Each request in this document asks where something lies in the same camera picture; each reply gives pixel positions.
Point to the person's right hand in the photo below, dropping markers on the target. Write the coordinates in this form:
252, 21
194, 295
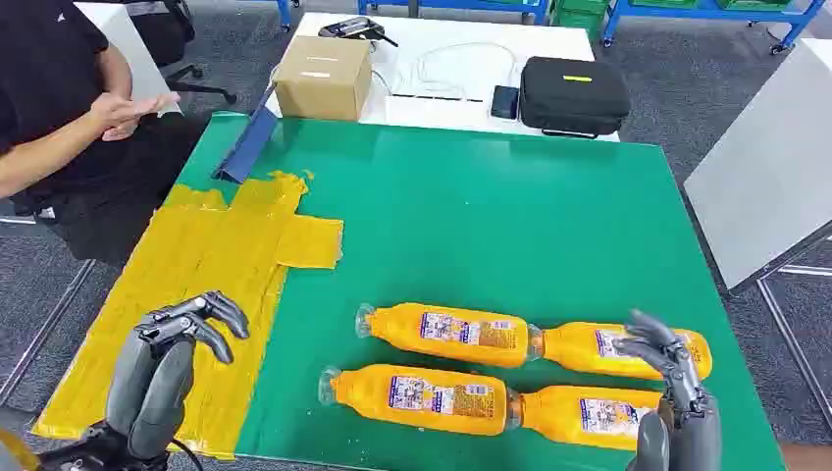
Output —
110, 120

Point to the person's left hand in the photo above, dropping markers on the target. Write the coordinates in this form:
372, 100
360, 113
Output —
153, 104

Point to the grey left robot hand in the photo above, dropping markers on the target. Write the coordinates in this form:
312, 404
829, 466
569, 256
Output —
149, 390

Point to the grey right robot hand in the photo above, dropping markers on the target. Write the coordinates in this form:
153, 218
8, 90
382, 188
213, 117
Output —
689, 435

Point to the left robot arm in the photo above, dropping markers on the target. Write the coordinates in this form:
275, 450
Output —
97, 452

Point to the black office chair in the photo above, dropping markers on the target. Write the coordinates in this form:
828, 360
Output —
179, 32

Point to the person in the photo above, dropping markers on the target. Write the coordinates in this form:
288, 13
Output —
45, 65

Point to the blue folded strip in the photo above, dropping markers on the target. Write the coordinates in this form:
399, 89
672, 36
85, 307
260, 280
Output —
250, 146

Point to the orange drink bottle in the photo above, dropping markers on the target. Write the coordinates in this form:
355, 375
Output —
552, 416
364, 393
403, 331
578, 348

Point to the yellow sheet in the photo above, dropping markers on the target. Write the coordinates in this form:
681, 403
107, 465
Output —
208, 260

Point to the brown cardboard box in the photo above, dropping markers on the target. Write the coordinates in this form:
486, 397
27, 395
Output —
322, 78

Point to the black handheld controller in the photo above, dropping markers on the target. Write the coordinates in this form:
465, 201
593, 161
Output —
354, 28

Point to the white table with metal legs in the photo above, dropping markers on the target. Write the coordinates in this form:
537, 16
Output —
767, 162

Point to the green table mat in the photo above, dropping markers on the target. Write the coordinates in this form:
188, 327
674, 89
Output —
487, 227

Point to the blue metal rack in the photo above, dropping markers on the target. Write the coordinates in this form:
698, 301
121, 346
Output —
702, 13
455, 5

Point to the dark flat phone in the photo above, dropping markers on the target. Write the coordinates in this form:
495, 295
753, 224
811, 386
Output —
505, 102

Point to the black carry case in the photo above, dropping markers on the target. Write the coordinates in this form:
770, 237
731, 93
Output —
572, 97

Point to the green plastic crate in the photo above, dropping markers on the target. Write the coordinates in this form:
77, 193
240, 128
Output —
754, 4
663, 2
578, 19

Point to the metal table frame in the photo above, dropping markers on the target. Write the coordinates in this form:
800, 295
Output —
45, 328

